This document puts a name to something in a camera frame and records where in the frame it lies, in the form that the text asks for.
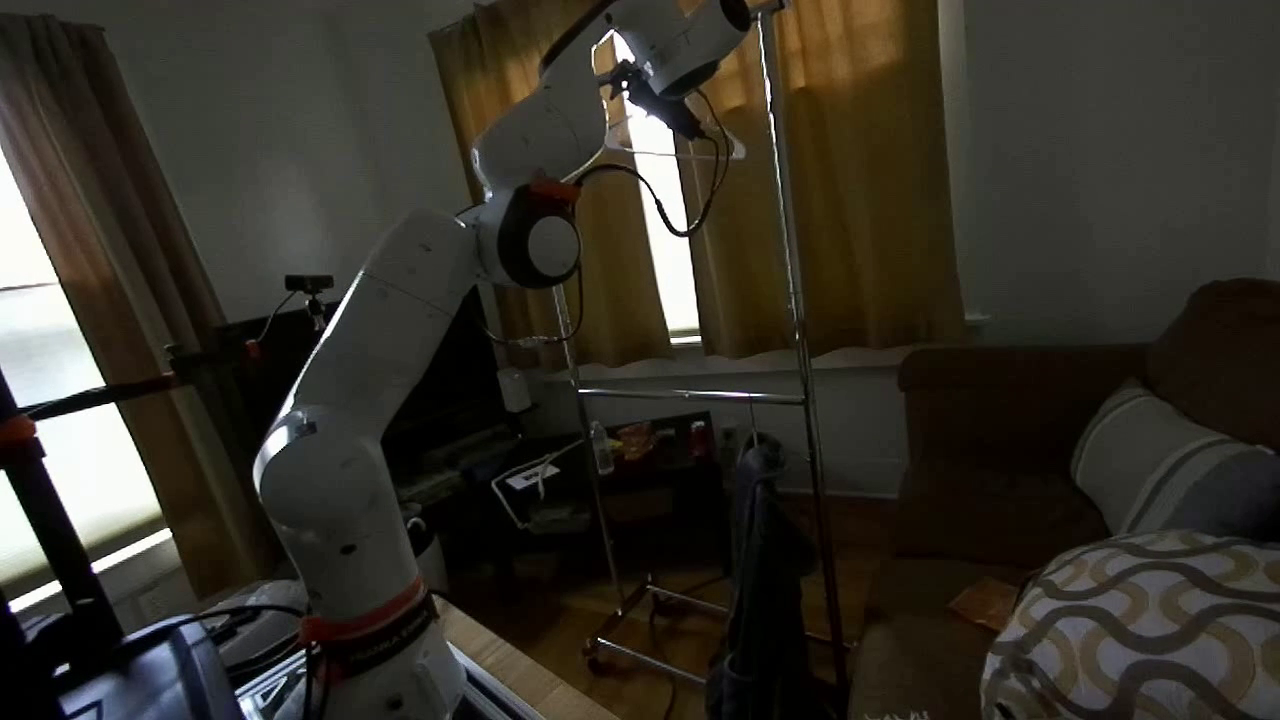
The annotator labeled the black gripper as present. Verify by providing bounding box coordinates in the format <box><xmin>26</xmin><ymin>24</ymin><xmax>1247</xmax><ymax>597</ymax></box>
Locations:
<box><xmin>603</xmin><ymin>60</ymin><xmax>703</xmax><ymax>140</ymax></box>

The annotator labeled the brown sofa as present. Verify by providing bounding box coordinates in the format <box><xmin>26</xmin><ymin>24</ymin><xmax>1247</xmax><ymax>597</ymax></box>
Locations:
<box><xmin>844</xmin><ymin>277</ymin><xmax>1280</xmax><ymax>720</ymax></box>

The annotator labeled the patterned beige pillow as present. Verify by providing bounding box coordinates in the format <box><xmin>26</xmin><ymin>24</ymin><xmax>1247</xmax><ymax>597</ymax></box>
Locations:
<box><xmin>981</xmin><ymin>534</ymin><xmax>1280</xmax><ymax>720</ymax></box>

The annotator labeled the silver clothes rack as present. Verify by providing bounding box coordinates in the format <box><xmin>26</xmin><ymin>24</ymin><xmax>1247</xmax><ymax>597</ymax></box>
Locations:
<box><xmin>586</xmin><ymin>0</ymin><xmax>848</xmax><ymax>720</ymax></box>

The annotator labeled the white striped cushion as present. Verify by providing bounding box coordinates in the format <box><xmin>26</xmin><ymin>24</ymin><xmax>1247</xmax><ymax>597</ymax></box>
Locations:
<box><xmin>1074</xmin><ymin>385</ymin><xmax>1280</xmax><ymax>546</ymax></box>

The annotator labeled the black camera tripod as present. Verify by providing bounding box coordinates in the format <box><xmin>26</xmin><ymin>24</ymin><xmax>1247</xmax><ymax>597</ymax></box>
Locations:
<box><xmin>0</xmin><ymin>376</ymin><xmax>243</xmax><ymax>720</ymax></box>

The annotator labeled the white plastic coat hanger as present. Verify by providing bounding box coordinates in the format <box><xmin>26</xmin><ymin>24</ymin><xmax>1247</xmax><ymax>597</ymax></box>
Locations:
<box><xmin>668</xmin><ymin>93</ymin><xmax>744</xmax><ymax>166</ymax></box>

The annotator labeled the brown side window curtain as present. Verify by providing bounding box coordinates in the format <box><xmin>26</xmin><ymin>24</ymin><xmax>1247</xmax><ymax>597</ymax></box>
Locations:
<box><xmin>0</xmin><ymin>11</ymin><xmax>277</xmax><ymax>597</ymax></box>

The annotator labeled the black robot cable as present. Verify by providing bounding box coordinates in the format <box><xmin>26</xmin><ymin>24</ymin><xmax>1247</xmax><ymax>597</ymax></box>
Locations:
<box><xmin>574</xmin><ymin>78</ymin><xmax>737</xmax><ymax>245</ymax></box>

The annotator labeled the black television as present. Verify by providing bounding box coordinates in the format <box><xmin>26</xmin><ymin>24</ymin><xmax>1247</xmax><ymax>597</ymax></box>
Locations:
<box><xmin>385</xmin><ymin>292</ymin><xmax>506</xmax><ymax>463</ymax></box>

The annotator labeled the dark grey hanging garment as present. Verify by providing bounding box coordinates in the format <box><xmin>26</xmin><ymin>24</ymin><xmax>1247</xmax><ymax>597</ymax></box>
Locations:
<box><xmin>703</xmin><ymin>438</ymin><xmax>817</xmax><ymax>720</ymax></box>

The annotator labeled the mustard curtain left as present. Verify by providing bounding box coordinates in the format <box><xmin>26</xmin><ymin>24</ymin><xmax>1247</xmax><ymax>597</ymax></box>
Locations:
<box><xmin>427</xmin><ymin>0</ymin><xmax>663</xmax><ymax>363</ymax></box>

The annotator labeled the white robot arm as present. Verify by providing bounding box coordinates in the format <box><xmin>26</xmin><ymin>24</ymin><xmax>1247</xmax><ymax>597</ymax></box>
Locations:
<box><xmin>251</xmin><ymin>0</ymin><xmax>751</xmax><ymax>720</ymax></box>

